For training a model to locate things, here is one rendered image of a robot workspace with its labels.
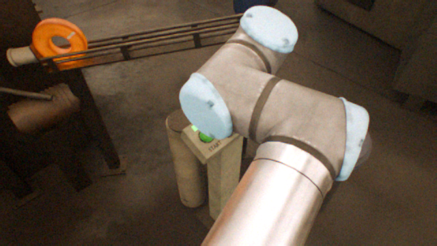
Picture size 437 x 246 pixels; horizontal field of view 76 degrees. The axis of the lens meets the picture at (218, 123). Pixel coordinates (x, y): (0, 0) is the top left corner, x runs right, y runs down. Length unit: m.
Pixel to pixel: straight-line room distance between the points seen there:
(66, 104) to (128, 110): 0.68
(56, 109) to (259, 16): 0.90
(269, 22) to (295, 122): 0.18
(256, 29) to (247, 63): 0.06
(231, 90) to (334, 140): 0.13
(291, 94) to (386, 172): 1.36
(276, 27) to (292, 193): 0.25
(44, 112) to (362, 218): 1.37
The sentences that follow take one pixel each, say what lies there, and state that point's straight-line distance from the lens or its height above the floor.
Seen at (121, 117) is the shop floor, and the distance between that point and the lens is 1.78.
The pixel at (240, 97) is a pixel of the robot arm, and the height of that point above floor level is 0.98.
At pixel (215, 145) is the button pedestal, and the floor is 0.59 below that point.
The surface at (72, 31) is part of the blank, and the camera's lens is 1.05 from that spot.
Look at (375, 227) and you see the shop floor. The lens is 1.47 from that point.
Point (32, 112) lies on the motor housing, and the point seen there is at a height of 0.52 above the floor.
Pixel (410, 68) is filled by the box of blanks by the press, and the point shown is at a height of 0.28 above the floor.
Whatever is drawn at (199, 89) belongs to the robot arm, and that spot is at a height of 0.98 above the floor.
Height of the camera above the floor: 1.20
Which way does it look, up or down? 47 degrees down
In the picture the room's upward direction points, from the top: straight up
